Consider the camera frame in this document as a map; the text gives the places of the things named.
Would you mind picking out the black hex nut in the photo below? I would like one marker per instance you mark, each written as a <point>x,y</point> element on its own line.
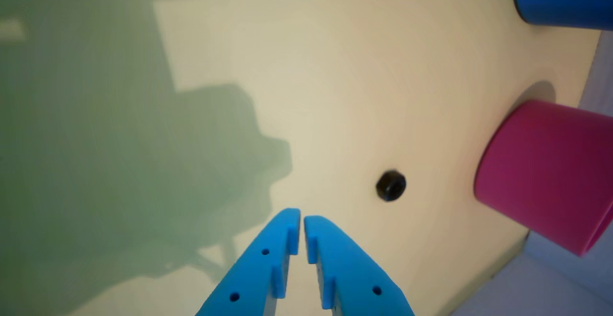
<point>391,186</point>

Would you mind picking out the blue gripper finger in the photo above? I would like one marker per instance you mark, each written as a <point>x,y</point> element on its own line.
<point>349,273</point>
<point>254,273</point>

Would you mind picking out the pink cylindrical box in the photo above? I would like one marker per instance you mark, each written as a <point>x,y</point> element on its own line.
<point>550,177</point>

